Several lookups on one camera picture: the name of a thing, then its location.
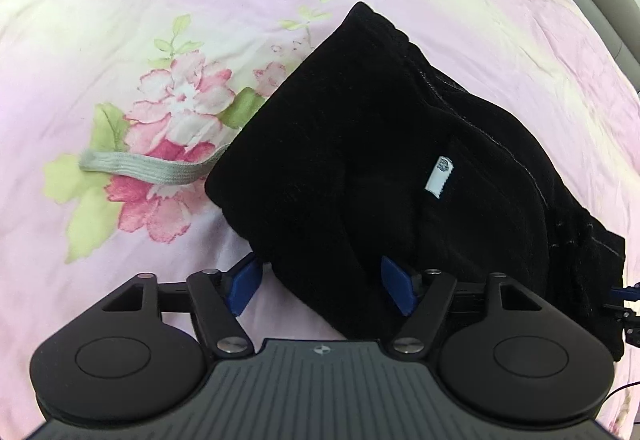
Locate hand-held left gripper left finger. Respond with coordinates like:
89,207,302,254
102,253,262,359

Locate black cable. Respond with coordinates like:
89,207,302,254
604,381,640,402

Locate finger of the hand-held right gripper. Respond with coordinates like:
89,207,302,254
607,283,640,347

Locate black pants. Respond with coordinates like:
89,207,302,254
204,1,627,364

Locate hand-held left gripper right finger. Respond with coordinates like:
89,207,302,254
380,254,544,361

